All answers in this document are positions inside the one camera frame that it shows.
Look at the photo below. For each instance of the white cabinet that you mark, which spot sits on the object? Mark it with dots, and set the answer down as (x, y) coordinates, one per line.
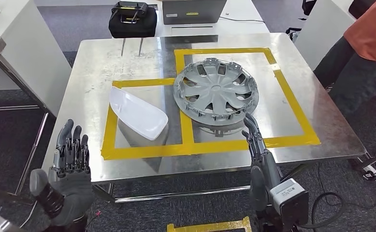
(31, 57)

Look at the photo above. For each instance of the white table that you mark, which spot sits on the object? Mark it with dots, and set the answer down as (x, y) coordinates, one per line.
(245, 27)

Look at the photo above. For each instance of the person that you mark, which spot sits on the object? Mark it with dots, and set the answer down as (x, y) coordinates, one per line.
(370, 32)

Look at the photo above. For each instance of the white desk panel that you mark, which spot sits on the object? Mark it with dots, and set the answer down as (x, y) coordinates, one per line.
(322, 32)

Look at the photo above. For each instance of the white plastic part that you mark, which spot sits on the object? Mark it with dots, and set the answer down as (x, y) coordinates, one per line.
(136, 112)

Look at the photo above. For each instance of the grey wheel hubcap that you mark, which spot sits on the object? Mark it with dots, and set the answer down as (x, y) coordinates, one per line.
(215, 88)

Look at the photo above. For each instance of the grey laptop device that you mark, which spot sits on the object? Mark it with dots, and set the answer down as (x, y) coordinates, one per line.
(194, 12)

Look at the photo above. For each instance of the steel workbench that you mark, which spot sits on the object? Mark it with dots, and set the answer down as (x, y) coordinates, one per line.
(95, 64)

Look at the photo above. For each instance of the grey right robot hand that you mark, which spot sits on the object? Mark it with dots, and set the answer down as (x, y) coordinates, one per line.
(266, 173)

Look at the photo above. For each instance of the black padded case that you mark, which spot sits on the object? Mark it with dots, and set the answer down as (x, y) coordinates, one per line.
(133, 30)

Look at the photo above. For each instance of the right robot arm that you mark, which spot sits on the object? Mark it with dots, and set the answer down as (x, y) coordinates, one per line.
(271, 222)

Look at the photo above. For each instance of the large yellow tape square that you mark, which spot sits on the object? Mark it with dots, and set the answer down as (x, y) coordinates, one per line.
(223, 51)

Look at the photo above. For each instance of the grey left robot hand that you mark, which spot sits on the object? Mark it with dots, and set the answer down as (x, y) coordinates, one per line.
(72, 195)

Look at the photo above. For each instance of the small yellow tape rectangle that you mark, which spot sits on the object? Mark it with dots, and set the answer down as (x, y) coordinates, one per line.
(109, 134)

